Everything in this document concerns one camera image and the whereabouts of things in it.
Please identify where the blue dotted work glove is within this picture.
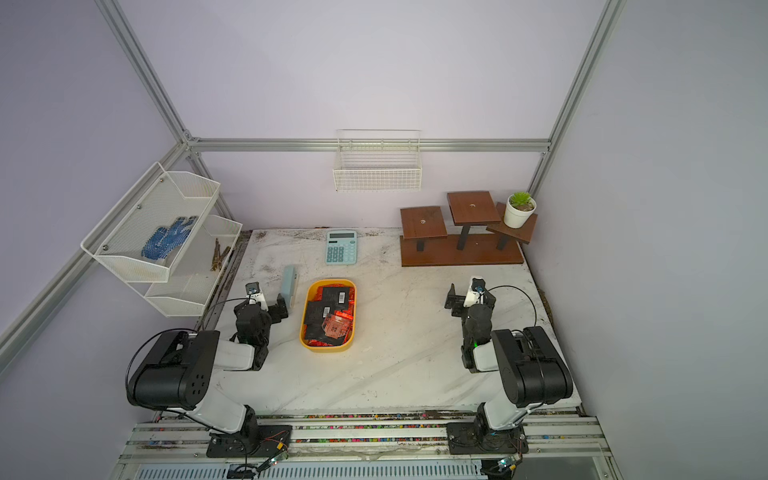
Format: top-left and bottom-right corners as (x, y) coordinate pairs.
(141, 216), (198, 261)

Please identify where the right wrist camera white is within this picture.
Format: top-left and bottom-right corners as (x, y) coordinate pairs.
(465, 277), (486, 306)

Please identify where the white mesh shelf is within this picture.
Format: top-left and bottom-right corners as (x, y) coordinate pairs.
(81, 163), (220, 283)
(143, 215), (242, 317)

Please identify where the brown wooden tiered stand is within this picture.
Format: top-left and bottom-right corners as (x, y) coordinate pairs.
(400, 191), (538, 267)

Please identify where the white wire wall basket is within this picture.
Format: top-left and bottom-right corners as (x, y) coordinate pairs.
(333, 129), (423, 192)

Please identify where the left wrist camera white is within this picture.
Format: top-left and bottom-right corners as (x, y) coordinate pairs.
(245, 281), (268, 311)

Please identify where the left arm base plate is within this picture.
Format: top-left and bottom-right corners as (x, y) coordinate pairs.
(206, 425), (293, 458)

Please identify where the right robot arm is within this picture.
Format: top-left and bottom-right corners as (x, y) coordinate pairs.
(444, 278), (574, 441)

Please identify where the aluminium frame rail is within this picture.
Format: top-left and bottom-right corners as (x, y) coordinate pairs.
(187, 138), (551, 153)

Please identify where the red foil tea bags pile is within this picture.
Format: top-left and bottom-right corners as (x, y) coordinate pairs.
(304, 284), (356, 348)

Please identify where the wooden clothespins bundle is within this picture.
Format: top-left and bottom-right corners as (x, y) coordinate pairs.
(211, 238), (231, 271)

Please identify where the black barcode tea bag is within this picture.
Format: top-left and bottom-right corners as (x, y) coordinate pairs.
(304, 300), (335, 326)
(318, 285), (355, 310)

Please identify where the lower white mesh shelf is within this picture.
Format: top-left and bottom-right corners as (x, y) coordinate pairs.
(143, 215), (242, 317)

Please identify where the upper white mesh shelf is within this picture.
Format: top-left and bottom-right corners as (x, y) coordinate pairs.
(81, 163), (220, 283)

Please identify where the light blue calculator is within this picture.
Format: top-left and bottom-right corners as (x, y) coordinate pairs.
(326, 230), (358, 265)

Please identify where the light blue stapler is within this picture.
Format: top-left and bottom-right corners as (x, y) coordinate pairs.
(280, 265), (298, 307)

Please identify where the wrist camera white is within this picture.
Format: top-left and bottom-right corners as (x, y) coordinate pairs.
(465, 277), (486, 306)
(245, 281), (268, 311)

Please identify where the small potted green plant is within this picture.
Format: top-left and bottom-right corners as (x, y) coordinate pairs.
(503, 192), (537, 229)

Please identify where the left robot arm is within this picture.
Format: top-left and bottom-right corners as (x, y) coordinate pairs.
(124, 295), (289, 437)

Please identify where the yellow storage box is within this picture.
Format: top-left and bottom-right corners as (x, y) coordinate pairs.
(299, 278), (358, 353)

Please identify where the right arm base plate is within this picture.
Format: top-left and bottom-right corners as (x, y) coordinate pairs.
(446, 422), (529, 455)

